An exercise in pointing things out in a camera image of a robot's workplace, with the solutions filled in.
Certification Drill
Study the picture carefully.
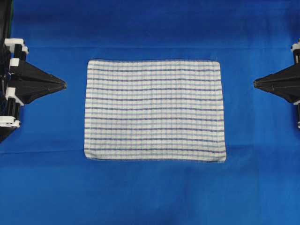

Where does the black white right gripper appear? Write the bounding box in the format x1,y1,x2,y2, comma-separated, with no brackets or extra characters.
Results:
253,39,300,128

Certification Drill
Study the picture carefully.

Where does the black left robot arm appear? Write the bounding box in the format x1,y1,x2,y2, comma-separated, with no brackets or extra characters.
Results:
0,0,67,129

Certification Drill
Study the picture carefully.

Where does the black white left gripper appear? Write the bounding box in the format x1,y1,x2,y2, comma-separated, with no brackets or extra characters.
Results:
0,38,67,128

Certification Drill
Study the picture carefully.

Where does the white blue striped towel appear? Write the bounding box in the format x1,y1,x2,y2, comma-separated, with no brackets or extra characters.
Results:
84,59,226,162

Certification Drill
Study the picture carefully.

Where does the blue table cloth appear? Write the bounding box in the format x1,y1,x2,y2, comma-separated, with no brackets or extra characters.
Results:
0,0,300,225

